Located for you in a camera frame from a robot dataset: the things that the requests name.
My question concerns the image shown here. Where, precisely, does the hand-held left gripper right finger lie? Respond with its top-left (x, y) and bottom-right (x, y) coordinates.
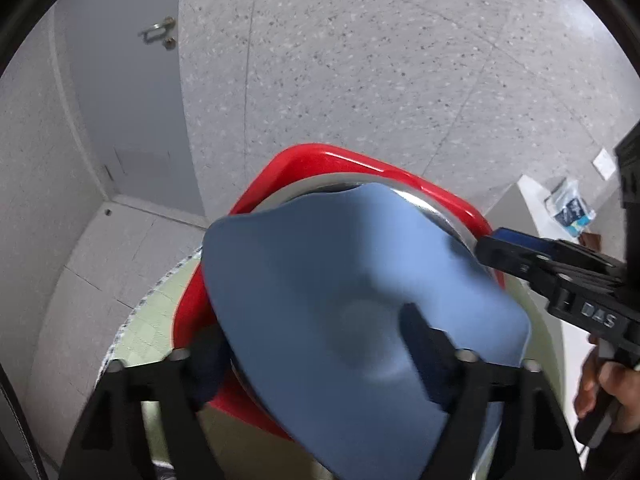
top-left (397, 303), bottom-right (587, 480)

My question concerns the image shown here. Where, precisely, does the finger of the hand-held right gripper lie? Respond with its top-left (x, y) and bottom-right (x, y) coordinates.
top-left (474, 236), bottom-right (566, 306)
top-left (491, 227), bottom-right (623, 273)

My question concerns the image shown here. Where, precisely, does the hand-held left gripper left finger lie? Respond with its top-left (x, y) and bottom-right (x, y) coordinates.
top-left (59, 329), bottom-right (233, 480)

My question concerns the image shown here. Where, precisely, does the metal bowl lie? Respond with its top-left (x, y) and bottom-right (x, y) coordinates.
top-left (227, 174), bottom-right (496, 426)

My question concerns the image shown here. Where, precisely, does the blue square plate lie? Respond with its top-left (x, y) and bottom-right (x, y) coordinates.
top-left (202, 182), bottom-right (532, 480)

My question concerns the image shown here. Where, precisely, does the red square plate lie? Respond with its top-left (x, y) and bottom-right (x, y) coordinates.
top-left (171, 143), bottom-right (507, 442)

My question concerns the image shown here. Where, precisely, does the person's right hand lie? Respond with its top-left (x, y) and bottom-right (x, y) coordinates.
top-left (573, 337), bottom-right (640, 434)

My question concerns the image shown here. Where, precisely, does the white cabinet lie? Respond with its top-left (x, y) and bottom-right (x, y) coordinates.
top-left (486, 175), bottom-right (626, 466)

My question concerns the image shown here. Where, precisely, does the white and blue packet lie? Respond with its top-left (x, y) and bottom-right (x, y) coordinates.
top-left (544, 178), bottom-right (597, 239)

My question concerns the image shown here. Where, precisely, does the light green checkered tablecloth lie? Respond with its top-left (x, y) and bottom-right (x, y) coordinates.
top-left (96, 249), bottom-right (583, 480)

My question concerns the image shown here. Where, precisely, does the white paper sheet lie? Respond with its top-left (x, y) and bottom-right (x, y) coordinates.
top-left (593, 150), bottom-right (619, 178)

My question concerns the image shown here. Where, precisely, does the grey door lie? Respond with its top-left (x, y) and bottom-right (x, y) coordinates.
top-left (49, 0), bottom-right (210, 228)

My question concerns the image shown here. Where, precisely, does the metal door handle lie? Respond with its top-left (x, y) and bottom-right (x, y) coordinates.
top-left (138, 16), bottom-right (179, 52)

